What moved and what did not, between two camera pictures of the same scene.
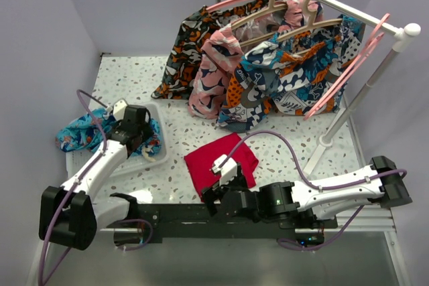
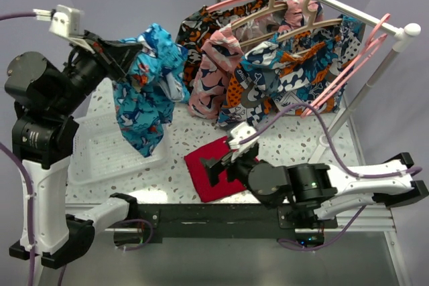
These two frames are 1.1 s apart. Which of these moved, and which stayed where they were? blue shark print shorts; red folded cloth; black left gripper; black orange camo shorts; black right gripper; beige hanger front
Moved: black left gripper; black right gripper; blue shark print shorts
Stayed: beige hanger front; red folded cloth; black orange camo shorts
